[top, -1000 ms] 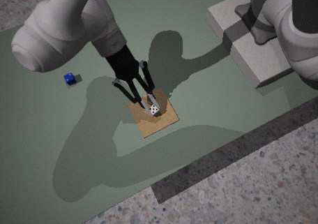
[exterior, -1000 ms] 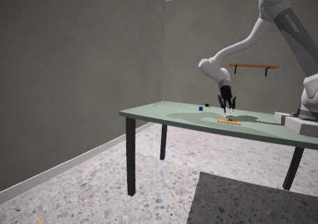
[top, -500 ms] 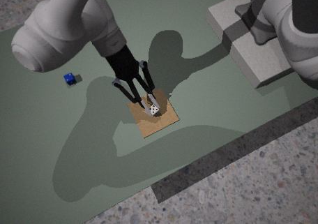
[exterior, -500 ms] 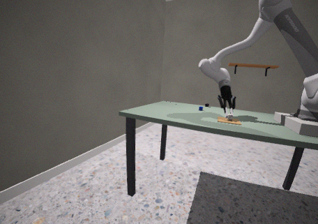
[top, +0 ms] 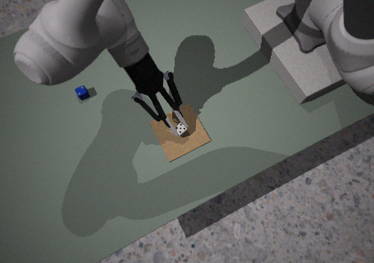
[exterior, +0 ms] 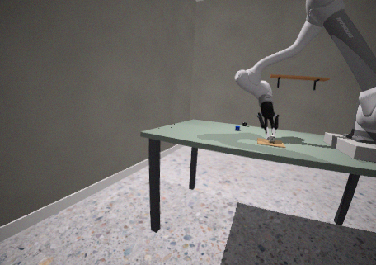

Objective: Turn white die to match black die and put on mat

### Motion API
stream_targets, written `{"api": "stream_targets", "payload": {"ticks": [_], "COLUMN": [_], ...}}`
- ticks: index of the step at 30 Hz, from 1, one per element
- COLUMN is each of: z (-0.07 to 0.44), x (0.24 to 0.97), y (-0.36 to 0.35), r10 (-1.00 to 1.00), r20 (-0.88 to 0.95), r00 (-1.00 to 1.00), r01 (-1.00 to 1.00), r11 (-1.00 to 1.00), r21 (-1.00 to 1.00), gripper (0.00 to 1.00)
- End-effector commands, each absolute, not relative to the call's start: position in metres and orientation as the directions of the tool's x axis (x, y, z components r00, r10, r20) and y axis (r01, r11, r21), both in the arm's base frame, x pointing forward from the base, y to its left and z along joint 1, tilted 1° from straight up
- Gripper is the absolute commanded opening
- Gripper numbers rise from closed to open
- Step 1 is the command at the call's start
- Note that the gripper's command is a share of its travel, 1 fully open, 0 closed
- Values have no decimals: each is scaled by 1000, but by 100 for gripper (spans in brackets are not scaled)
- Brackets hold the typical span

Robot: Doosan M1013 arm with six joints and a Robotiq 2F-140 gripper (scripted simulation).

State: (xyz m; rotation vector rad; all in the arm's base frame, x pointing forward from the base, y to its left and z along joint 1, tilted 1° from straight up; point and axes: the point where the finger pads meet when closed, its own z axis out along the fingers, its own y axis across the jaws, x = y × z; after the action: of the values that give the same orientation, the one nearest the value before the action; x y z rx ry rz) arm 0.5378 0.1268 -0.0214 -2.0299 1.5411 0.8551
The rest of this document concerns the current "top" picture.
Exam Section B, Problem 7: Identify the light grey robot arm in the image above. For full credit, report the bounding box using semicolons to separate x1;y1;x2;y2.
14;0;374;95

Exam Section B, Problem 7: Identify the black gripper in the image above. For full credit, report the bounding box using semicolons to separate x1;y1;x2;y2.
124;53;189;136

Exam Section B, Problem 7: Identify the blue die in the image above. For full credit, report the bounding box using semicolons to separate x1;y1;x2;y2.
75;85;89;100

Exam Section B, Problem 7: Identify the tan mottled mat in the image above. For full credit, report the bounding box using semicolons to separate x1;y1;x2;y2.
149;103;211;162

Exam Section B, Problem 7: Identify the white die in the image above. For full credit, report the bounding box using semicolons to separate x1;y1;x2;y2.
174;122;187;138

